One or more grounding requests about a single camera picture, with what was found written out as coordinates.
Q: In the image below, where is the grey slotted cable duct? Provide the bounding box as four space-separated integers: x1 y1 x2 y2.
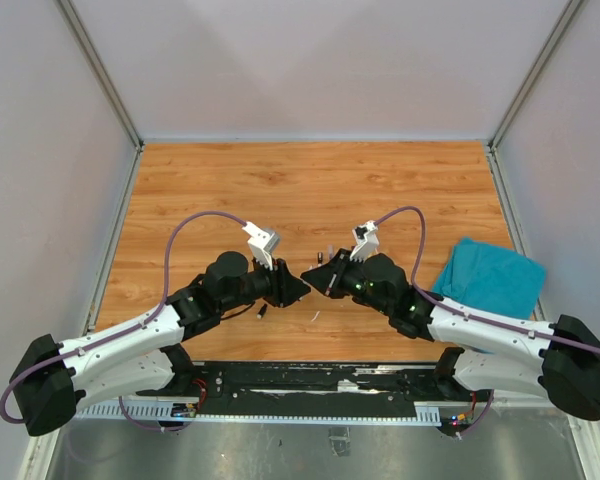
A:
75 399 442 427

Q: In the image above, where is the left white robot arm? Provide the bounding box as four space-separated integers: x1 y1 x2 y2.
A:
11 251 310 437

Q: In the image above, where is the aluminium frame post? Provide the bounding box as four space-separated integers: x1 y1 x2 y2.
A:
53 0 145 151
486 0 588 153

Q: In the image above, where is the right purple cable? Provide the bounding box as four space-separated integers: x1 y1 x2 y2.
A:
374 206 600 441

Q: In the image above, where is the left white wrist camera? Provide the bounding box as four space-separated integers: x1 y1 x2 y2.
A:
242 221 281 270

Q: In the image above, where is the left aluminium frame post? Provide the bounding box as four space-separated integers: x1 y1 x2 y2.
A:
53 0 145 151

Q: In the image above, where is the teal cloth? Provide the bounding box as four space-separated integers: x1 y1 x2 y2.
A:
432 237 546 319

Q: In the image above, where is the purple cable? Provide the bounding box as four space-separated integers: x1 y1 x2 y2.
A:
0 211 249 432
374 206 600 441

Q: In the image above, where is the right aluminium frame post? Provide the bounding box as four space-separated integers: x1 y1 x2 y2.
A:
486 0 588 153

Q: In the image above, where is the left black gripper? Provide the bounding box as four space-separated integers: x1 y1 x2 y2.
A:
220 251 312 313

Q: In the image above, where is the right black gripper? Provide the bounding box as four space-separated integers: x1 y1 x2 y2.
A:
302 248 392 316

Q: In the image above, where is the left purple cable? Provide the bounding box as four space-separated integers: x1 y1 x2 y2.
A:
0 211 249 432

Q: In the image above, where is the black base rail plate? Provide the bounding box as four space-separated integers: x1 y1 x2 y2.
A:
179 360 461 416

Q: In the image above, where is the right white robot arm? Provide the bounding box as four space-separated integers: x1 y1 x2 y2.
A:
301 250 600 421

